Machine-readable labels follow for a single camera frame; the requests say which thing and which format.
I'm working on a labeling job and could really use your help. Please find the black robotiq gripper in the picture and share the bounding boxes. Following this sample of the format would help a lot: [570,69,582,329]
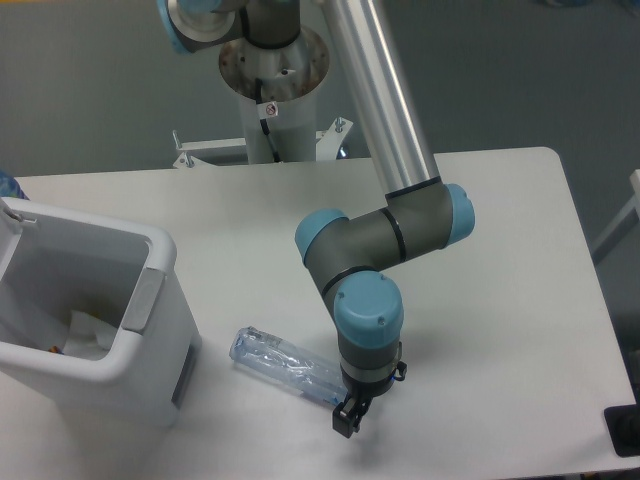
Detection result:
[332,362,408,438]

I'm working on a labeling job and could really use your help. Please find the clear crushed plastic bottle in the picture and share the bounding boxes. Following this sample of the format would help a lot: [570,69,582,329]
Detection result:
[229,327,347,406]

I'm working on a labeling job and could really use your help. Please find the white plastic wrapper bag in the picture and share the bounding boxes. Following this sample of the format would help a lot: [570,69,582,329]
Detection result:
[62,310,118,361]

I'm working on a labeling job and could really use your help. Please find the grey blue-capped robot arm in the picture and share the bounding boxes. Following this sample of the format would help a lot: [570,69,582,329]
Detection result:
[157,1,475,436]

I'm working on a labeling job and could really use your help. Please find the white plastic trash can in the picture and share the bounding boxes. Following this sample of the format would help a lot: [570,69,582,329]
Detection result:
[1,198,201,426]

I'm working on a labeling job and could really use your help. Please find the black device at table edge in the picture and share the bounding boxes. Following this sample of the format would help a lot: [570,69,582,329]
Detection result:
[604,404,639,458]

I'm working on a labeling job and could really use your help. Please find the blue patterned object left edge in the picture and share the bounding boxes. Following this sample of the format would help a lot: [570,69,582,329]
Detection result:
[0,170,30,201]

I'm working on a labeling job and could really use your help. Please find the white pedestal base frame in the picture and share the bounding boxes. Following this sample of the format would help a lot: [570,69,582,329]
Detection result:
[172,117,355,169]

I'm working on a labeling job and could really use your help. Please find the black cable on pedestal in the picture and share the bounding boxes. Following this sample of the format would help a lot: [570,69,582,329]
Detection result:
[254,77,282,163]

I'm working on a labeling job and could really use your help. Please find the white frame at right edge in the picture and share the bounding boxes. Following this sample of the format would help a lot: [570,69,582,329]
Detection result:
[591,169,639,265]

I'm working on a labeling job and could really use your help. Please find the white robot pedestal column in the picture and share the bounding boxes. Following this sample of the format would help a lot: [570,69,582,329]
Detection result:
[219,27,330,150]

